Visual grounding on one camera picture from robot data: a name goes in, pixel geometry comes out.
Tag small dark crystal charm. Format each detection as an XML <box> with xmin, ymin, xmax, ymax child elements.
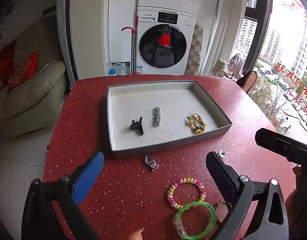
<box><xmin>217</xmin><ymin>150</ymin><xmax>227</xmax><ymax>160</ymax></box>

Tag pink yellow beaded bracelet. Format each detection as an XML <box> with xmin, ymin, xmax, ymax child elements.
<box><xmin>167</xmin><ymin>177</ymin><xmax>207</xmax><ymax>210</ymax></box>

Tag green translucent bangle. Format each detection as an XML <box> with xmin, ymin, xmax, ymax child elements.
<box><xmin>173</xmin><ymin>202</ymin><xmax>217</xmax><ymax>239</ymax></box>

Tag yellow hair tie with bead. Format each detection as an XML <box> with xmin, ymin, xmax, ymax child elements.
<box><xmin>186</xmin><ymin>113</ymin><xmax>207</xmax><ymax>136</ymax></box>

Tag silver pendant charm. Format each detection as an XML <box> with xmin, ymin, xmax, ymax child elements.
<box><xmin>145</xmin><ymin>155</ymin><xmax>159</xmax><ymax>172</ymax></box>

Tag silver star hair clip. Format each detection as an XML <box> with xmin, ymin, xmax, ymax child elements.
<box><xmin>153</xmin><ymin>106</ymin><xmax>161</xmax><ymax>126</ymax></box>

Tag grey jewelry tray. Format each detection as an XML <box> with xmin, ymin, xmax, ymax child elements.
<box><xmin>107</xmin><ymin>80</ymin><xmax>232</xmax><ymax>158</ymax></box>

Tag person's right hand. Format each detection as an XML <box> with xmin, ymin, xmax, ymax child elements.
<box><xmin>285</xmin><ymin>166</ymin><xmax>307</xmax><ymax>239</ymax></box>

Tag person's left hand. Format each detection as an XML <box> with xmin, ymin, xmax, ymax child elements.
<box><xmin>127</xmin><ymin>228</ymin><xmax>144</xmax><ymax>240</ymax></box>

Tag brown wooden chair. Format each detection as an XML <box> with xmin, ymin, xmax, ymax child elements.
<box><xmin>236</xmin><ymin>71</ymin><xmax>258</xmax><ymax>94</ymax></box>

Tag gold bow hair clip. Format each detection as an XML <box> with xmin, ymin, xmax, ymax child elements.
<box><xmin>193</xmin><ymin>115</ymin><xmax>207</xmax><ymax>128</ymax></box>

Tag white clothes on rack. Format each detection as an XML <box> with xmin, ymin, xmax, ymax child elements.
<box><xmin>211</xmin><ymin>53</ymin><xmax>245</xmax><ymax>79</ymax></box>

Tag beige sofa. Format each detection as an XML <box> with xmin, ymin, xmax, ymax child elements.
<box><xmin>0</xmin><ymin>16</ymin><xmax>67</xmax><ymax>137</ymax></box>

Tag black hair claw clip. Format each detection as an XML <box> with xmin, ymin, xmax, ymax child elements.
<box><xmin>130</xmin><ymin>116</ymin><xmax>144</xmax><ymax>135</ymax></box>

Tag red embroidered cushion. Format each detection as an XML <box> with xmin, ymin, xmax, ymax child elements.
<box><xmin>8</xmin><ymin>50</ymin><xmax>40</xmax><ymax>93</ymax></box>

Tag dark red cushion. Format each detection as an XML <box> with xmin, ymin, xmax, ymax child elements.
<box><xmin>0</xmin><ymin>39</ymin><xmax>17</xmax><ymax>91</ymax></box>

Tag detergent bottle blue cap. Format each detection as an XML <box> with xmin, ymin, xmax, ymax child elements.
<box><xmin>109</xmin><ymin>62</ymin><xmax>127</xmax><ymax>76</ymax></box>

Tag white front-load washing machine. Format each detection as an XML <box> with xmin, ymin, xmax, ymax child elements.
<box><xmin>134</xmin><ymin>0</ymin><xmax>199</xmax><ymax>75</ymax></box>

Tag white cabinet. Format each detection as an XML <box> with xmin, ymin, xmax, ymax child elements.
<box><xmin>108</xmin><ymin>0</ymin><xmax>136</xmax><ymax>63</ymax></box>

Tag red-handled mop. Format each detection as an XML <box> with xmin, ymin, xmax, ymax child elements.
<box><xmin>121</xmin><ymin>15</ymin><xmax>139</xmax><ymax>75</ymax></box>

